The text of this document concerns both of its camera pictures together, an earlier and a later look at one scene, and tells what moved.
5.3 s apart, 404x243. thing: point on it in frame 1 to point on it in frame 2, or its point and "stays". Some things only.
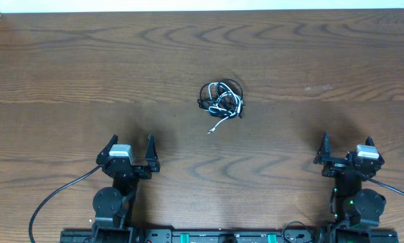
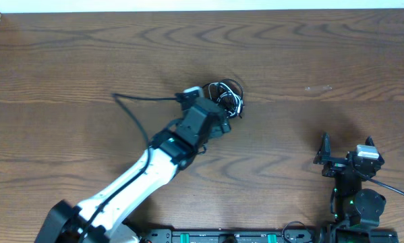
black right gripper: (345, 163) stays
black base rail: (228, 235) stays
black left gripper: (129, 168) to (220, 123)
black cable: (223, 99) stays
